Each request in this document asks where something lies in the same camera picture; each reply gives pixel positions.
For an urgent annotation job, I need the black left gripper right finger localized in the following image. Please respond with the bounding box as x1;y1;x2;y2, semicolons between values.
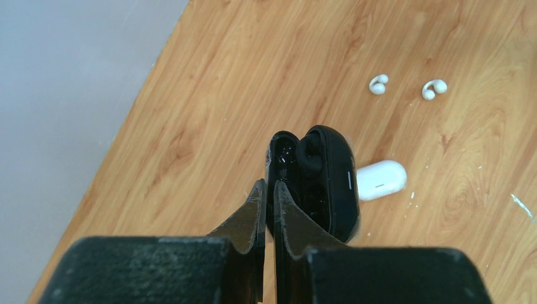
274;181;491;303

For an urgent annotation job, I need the white earbud far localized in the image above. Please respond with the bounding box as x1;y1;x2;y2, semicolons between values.
369;74;389;95

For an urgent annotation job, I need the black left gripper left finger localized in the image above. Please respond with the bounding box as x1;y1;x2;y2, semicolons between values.
39;179;267;303

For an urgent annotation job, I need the white earbud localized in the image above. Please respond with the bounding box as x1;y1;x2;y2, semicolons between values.
421;79;448;101
369;74;389;95

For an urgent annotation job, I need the black earbud charging case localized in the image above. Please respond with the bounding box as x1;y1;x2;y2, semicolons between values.
265;125;360;243

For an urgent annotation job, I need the white earbud charging case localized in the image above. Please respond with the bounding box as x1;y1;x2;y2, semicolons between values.
356;160;407;201

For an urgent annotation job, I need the white earbud near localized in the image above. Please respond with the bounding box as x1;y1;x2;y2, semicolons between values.
421;79;448;101

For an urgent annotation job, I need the black earbud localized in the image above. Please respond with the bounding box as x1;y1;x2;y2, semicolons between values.
296;133;323;179

